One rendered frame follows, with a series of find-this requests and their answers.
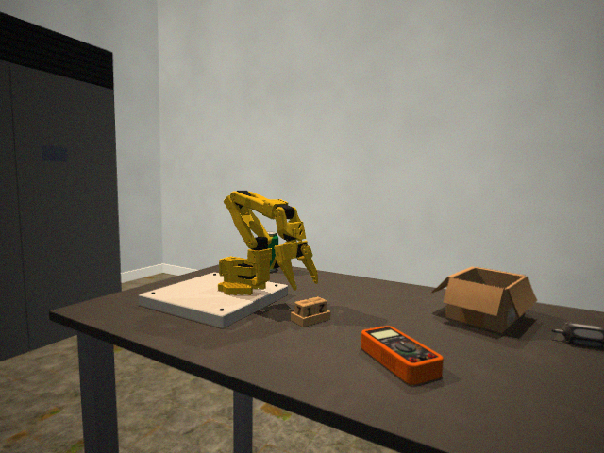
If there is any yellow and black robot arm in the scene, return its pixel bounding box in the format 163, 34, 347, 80
218, 191, 306, 295

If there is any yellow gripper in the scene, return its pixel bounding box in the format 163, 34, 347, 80
271, 240, 318, 290

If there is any green drink can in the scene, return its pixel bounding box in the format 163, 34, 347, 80
267, 231, 278, 272

